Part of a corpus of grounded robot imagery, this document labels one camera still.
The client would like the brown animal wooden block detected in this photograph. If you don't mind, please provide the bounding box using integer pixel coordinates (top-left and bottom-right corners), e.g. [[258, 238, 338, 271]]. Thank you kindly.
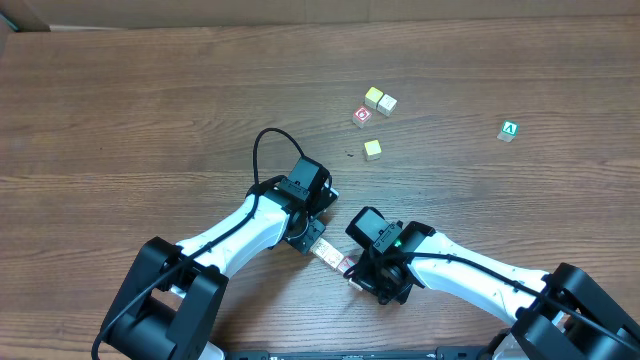
[[310, 237, 332, 259]]

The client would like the red picture wooden block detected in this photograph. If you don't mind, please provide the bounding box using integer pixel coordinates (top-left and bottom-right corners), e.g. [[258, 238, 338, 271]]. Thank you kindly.
[[325, 251, 344, 270]]

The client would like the dotted pattern wooden block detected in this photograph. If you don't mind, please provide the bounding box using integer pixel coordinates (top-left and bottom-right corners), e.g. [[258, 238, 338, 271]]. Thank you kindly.
[[318, 247, 342, 267]]

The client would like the hammer picture wooden block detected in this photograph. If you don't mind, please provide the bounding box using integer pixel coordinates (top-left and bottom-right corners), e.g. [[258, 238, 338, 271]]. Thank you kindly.
[[348, 279, 363, 291]]

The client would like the red Y wooden block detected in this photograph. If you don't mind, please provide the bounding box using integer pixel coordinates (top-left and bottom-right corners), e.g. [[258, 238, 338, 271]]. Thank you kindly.
[[336, 256, 356, 275]]

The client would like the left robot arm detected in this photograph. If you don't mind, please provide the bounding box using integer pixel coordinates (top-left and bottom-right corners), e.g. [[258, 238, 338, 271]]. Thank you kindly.
[[94, 156, 339, 360]]

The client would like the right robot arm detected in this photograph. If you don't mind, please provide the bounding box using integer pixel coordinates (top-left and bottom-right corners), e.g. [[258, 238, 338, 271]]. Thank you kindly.
[[344, 207, 639, 359]]

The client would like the yellow wooden block centre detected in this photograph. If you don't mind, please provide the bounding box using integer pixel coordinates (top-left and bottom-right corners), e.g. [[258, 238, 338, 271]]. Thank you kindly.
[[364, 140, 382, 161]]

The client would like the yellow wooden block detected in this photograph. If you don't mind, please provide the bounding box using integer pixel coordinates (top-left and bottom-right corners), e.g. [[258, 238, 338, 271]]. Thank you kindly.
[[364, 87, 384, 109], [364, 140, 382, 161]]

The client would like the red circle wooden block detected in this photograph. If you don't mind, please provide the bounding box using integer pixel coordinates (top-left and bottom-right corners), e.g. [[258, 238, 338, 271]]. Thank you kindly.
[[352, 105, 373, 129]]

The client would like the yellow wooden block upper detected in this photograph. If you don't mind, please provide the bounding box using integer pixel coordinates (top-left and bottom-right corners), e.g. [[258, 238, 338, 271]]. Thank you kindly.
[[364, 87, 384, 109]]

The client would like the white wooden block upper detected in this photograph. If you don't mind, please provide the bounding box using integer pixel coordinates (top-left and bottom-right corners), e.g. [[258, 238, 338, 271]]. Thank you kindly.
[[377, 94, 398, 117]]

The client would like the green V wooden block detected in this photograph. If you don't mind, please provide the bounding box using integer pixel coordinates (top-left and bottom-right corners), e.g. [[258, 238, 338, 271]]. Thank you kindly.
[[497, 121, 520, 142]]

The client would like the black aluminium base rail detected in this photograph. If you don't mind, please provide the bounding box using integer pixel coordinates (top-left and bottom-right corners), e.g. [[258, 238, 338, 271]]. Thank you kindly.
[[225, 345, 497, 360]]

